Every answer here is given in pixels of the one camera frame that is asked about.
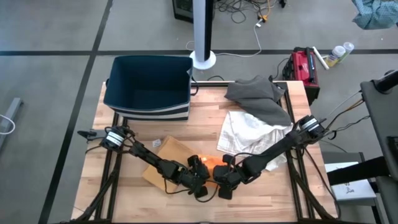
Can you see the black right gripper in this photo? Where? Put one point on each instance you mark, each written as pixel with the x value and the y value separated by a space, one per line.
pixel 228 177

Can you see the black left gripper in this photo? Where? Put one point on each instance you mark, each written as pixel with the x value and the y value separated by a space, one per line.
pixel 194 180

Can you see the orange towel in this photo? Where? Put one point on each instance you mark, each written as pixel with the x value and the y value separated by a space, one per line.
pixel 214 161

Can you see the tan waffle towel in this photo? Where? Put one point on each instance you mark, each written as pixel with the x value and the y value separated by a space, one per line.
pixel 174 151

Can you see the white towel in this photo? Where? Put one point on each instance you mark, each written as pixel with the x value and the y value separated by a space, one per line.
pixel 245 133

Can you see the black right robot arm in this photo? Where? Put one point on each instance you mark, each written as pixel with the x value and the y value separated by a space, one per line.
pixel 280 146

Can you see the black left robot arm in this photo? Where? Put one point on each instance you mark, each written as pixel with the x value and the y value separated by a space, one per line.
pixel 146 155

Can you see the grey towel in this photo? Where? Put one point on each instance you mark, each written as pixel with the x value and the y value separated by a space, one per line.
pixel 258 99

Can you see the navy white striped fabric bin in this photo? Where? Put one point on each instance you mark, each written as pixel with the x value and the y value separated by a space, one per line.
pixel 149 84

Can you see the white printed sheet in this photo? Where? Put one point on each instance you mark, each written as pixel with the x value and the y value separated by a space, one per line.
pixel 354 189

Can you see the red black tool bag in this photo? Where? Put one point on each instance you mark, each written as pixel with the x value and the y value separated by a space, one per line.
pixel 303 68

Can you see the white black tower fan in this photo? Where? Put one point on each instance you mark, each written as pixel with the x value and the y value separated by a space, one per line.
pixel 202 31

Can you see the white tube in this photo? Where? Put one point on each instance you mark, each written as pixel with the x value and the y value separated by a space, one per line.
pixel 320 57

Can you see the wipes canister yellow label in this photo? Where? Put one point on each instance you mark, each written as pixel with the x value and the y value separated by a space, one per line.
pixel 335 56

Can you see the yellow power plug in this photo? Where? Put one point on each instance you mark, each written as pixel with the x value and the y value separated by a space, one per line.
pixel 263 18

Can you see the black equipment box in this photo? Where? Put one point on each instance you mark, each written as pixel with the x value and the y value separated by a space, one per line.
pixel 183 9

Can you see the grey metal cart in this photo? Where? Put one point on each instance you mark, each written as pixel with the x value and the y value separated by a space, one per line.
pixel 382 105

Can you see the wipes canister green label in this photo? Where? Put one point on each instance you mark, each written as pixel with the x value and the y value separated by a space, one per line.
pixel 347 49

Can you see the grey metal bar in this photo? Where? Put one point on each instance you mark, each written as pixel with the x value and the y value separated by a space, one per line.
pixel 11 115

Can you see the teal patterned cloth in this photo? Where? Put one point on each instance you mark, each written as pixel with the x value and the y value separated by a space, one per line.
pixel 376 14

